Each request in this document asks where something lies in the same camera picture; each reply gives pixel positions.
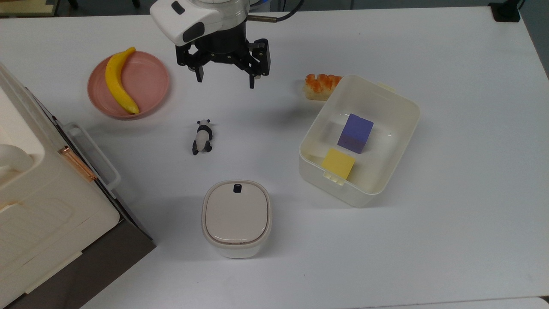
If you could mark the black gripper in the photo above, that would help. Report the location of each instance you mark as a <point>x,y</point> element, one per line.
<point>223,48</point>

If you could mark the cream plastic box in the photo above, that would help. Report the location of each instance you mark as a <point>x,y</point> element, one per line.
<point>386,116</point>

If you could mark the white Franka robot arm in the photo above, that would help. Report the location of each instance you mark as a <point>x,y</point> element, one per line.
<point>180,21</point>

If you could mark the dark brown base box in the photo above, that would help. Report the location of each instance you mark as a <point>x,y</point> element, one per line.
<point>107,268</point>

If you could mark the panda figurine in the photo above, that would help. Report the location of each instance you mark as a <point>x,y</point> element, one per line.
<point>201,137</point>

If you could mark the pink plate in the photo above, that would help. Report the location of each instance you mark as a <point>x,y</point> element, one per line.
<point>148,81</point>

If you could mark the orange glazed toy bread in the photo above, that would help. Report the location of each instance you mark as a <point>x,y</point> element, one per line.
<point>319,86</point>

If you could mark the yellow toy banana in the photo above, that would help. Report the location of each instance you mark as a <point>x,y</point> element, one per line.
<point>113,81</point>

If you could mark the white lidded bin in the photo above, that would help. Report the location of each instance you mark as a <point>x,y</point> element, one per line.
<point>236,214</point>

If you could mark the purple block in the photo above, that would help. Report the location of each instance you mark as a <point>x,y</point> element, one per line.
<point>355,133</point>

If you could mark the yellow block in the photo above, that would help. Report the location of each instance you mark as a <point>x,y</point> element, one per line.
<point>338,164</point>

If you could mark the cream toy cabinet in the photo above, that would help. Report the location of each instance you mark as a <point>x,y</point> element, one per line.
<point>38,206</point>

